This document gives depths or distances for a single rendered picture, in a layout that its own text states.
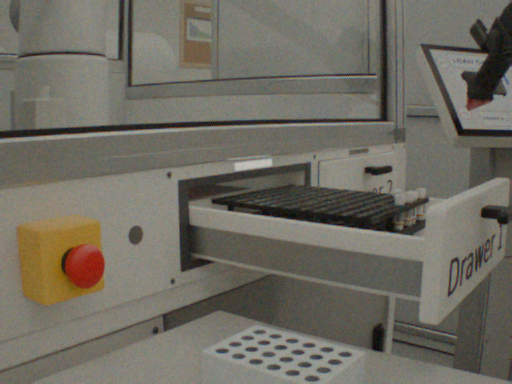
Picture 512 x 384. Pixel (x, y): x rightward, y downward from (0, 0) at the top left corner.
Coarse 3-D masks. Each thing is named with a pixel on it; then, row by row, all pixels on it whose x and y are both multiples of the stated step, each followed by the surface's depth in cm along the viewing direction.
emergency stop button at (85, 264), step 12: (72, 252) 47; (84, 252) 47; (96, 252) 48; (72, 264) 46; (84, 264) 47; (96, 264) 48; (72, 276) 46; (84, 276) 47; (96, 276) 48; (84, 288) 47
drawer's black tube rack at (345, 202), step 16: (256, 192) 77; (272, 192) 76; (288, 192) 76; (304, 192) 76; (320, 192) 76; (336, 192) 76; (352, 192) 76; (368, 192) 76; (256, 208) 66; (272, 208) 65; (288, 208) 64; (304, 208) 64; (320, 208) 64; (336, 208) 64; (352, 208) 63; (368, 208) 63; (336, 224) 69; (352, 224) 69; (368, 224) 69; (384, 224) 69; (416, 224) 68
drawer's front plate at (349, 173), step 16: (336, 160) 93; (352, 160) 96; (368, 160) 101; (384, 160) 107; (320, 176) 91; (336, 176) 92; (352, 176) 97; (368, 176) 102; (384, 176) 108; (384, 192) 108
